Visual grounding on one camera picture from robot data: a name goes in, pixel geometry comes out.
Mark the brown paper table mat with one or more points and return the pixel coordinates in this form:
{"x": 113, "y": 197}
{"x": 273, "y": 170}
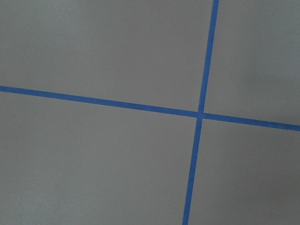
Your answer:
{"x": 149, "y": 112}

